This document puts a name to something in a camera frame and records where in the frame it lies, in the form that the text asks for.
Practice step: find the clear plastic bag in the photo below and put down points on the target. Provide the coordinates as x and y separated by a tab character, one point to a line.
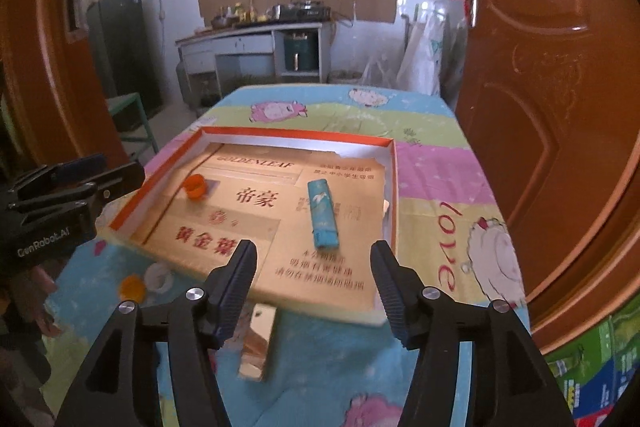
375	72

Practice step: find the plain brown door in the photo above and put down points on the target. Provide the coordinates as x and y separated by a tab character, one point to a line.
45	82

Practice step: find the person's left hand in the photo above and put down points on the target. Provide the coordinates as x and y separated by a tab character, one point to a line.
42	307

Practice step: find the grey kitchen desk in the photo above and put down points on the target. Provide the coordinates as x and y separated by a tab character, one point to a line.
240	47

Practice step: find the green printed carton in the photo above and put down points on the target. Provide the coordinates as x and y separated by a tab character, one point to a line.
595	367

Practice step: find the orange bottle cap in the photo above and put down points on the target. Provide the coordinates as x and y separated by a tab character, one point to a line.
194	185

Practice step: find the white bottle cap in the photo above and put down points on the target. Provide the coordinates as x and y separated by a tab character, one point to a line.
159	278

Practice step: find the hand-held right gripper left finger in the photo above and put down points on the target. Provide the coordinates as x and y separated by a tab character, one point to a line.
237	292

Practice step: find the cooking pan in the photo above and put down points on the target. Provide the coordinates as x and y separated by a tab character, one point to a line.
224	21

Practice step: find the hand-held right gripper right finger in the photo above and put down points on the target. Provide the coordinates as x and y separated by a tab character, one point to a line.
395	307

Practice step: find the white plastic bag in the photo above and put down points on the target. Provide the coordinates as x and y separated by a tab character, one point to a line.
425	52

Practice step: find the metal pot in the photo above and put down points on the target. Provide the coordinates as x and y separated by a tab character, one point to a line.
275	11

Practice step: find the dark green cabinet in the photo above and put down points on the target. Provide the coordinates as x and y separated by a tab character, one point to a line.
125	47

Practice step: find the teal long box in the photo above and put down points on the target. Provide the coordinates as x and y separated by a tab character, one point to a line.
322	217

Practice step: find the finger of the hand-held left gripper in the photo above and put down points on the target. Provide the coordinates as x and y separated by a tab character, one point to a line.
80	167
120	179

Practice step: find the green stool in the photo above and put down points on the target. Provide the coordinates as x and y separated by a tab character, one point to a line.
132	107

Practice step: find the yellow-orange bottle cap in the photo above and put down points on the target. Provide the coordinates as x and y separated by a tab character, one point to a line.
132	288

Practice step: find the orange-rimmed cardboard tray box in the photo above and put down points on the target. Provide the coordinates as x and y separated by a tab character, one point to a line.
240	167

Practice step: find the black gas stove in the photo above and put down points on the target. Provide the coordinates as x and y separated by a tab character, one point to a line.
305	11

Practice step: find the door lock plate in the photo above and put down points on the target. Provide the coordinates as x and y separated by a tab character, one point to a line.
72	12

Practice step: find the small gold box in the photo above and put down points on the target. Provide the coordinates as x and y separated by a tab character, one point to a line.
257	342

